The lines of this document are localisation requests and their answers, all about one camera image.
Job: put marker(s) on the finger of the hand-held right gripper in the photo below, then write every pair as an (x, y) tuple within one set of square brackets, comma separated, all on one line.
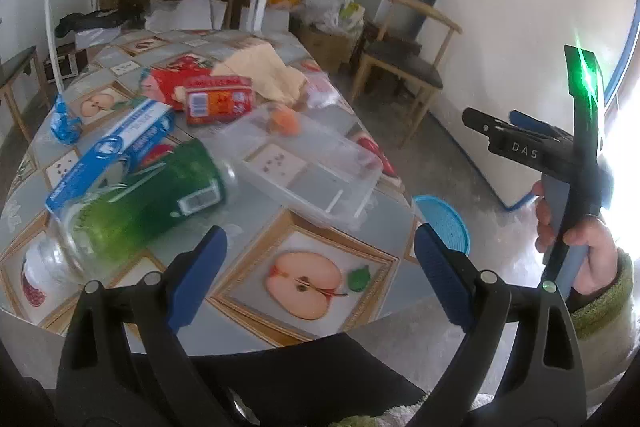
[(535, 124), (515, 149)]

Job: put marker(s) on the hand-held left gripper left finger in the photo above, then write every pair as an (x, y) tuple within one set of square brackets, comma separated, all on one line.
[(200, 267)]

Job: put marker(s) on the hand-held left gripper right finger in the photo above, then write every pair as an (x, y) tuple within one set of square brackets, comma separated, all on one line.
[(440, 267)]

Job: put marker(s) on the blue mesh wastebasket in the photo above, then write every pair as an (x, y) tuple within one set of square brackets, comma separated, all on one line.
[(447, 222)]

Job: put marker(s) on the blue toothpaste box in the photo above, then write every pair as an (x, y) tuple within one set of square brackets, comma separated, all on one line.
[(120, 142)]

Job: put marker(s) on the red snack bag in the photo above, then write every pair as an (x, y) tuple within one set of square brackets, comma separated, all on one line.
[(165, 84)]

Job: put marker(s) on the clear plastic wrapper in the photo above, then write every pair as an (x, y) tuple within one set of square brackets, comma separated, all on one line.
[(320, 89)]

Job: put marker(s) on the beige paper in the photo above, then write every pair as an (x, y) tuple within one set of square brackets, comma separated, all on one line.
[(265, 69)]

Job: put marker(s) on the person's right forearm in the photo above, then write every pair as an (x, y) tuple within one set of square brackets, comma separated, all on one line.
[(605, 332)]

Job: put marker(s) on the person's right hand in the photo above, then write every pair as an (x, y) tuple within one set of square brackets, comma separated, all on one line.
[(600, 252)]

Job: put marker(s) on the fruit print tablecloth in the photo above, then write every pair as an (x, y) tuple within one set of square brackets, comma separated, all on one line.
[(240, 227)]

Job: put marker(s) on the white mattress with blue edge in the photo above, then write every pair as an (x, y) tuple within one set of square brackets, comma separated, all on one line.
[(520, 32)]

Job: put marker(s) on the clear plastic container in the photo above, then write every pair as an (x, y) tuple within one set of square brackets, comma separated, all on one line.
[(310, 177)]

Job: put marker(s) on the wooden chair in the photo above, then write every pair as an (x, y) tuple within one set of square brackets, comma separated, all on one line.
[(15, 67), (400, 64)]

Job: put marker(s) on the person's leg in black pants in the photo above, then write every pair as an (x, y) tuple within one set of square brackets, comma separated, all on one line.
[(310, 372)]

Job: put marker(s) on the red snack box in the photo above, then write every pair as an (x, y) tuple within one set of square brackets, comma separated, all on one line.
[(220, 99)]

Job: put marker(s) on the small orange fruit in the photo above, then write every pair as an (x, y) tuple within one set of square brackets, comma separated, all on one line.
[(286, 121)]

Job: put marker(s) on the blue plastic wrapper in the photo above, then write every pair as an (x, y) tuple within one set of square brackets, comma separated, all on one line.
[(64, 124)]

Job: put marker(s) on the white and green plastic bag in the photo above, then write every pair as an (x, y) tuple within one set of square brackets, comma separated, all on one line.
[(347, 14)]

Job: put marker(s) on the brown cardboard box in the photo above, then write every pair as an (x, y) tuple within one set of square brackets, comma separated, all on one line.
[(325, 47)]

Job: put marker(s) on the white paper bag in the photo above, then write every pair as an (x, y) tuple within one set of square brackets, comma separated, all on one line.
[(185, 14)]

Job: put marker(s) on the black cloth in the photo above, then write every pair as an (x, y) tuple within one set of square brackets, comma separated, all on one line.
[(82, 23)]

